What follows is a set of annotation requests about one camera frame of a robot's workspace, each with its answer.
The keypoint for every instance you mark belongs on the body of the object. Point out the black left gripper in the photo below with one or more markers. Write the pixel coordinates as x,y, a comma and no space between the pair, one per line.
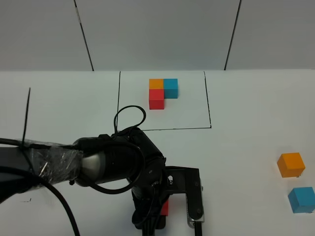
149,196

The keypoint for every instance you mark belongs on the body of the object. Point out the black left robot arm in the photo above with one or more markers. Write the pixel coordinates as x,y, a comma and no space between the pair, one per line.
111,164

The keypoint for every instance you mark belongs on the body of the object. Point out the template red cube block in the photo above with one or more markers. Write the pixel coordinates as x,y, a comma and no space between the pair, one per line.
156,99

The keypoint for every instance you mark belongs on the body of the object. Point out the template orange cube block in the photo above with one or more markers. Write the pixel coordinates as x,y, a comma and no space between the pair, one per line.
156,84

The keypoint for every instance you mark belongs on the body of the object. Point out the template blue cube block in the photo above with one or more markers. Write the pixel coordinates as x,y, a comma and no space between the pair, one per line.
170,87

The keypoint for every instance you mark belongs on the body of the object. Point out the loose blue cube block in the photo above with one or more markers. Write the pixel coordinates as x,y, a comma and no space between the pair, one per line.
302,200

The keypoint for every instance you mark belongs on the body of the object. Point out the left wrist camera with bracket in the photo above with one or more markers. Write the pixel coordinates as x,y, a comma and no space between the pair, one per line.
187,181

